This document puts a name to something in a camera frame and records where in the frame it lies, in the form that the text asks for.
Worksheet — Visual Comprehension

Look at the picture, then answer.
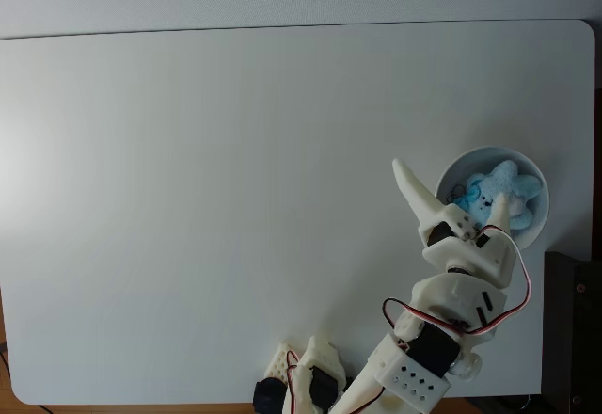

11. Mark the skyblue plush doll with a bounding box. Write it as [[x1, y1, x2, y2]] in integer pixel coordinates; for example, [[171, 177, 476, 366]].
[[453, 159, 545, 231]]

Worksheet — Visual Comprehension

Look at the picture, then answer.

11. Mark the white ceramic bowl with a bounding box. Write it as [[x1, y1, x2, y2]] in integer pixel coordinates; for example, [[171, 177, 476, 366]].
[[433, 145, 550, 253]]

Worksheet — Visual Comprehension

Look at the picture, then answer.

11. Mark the red white servo cable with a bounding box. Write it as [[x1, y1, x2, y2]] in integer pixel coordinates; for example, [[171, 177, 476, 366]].
[[285, 350, 314, 414], [381, 296, 467, 340], [463, 225, 536, 340]]

